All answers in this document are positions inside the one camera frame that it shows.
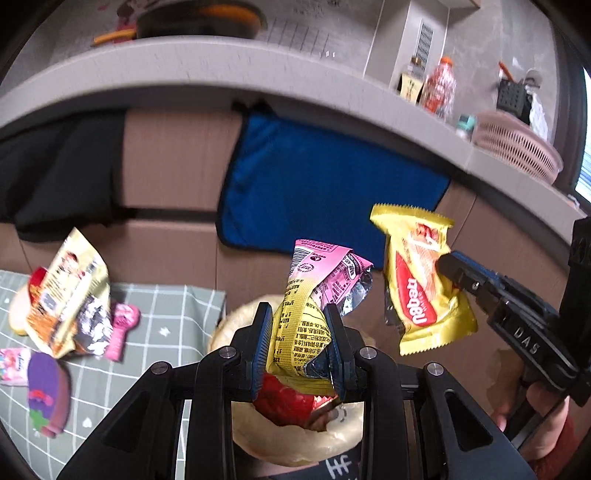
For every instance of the black frying pan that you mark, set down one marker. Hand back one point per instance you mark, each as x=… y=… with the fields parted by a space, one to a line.
x=198 y=23

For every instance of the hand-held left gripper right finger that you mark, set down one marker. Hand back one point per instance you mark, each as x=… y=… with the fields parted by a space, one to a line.
x=344 y=364

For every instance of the cartoon wall sticker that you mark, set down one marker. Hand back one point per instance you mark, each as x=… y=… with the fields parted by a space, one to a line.
x=300 y=30

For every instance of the small teal bottle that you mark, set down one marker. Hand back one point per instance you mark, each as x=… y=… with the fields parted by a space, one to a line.
x=466 y=125

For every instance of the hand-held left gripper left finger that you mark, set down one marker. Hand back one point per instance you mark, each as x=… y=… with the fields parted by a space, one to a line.
x=258 y=355

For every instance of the blue towel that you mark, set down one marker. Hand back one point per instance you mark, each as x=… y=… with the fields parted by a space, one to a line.
x=323 y=184

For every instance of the pink yellow snack wrapper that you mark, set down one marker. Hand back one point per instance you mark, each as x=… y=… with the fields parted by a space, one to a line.
x=300 y=323

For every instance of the purple snack packet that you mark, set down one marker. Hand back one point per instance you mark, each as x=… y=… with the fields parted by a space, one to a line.
x=44 y=387

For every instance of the red plastic bag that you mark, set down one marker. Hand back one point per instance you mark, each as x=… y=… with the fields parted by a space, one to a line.
x=281 y=401

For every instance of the black utensil holder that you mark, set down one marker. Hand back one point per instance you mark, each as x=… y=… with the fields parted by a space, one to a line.
x=510 y=97

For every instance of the red bottle with orange cap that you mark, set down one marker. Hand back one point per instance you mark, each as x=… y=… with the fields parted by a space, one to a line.
x=438 y=90

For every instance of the yellow snack packet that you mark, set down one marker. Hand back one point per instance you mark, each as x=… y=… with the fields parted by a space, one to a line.
x=415 y=295

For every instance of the cream printed snack bag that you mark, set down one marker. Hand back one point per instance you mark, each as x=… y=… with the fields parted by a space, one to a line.
x=64 y=286

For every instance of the white vent grille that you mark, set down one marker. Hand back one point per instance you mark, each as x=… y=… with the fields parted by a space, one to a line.
x=425 y=37

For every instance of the pink packet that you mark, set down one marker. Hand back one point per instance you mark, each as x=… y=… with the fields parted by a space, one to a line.
x=14 y=367

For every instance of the pink plastic basket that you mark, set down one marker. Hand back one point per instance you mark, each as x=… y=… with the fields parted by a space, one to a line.
x=517 y=147

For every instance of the dark sauce bottle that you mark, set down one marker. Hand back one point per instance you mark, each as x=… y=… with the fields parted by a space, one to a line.
x=411 y=85

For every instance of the white plastic bag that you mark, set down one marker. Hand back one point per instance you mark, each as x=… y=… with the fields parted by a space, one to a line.
x=539 y=115

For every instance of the person's right hand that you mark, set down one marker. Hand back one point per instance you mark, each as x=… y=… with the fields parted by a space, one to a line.
x=549 y=406

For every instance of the green checked tablecloth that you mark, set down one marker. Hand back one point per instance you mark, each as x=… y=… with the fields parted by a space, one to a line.
x=161 y=314

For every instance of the person's dark clothing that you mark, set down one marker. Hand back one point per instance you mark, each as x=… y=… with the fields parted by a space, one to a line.
x=341 y=466

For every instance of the kitchen counter cabinet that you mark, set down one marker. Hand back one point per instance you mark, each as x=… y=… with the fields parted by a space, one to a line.
x=175 y=152

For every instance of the small pink wrapper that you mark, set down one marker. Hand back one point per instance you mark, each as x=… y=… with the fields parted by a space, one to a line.
x=122 y=323

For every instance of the white suction hook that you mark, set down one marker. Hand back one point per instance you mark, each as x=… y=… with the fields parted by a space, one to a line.
x=533 y=79

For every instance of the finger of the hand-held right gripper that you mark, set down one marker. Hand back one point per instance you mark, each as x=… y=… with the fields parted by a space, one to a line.
x=461 y=272
x=496 y=278

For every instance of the black cloth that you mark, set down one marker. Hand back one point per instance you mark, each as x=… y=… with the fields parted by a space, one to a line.
x=55 y=175

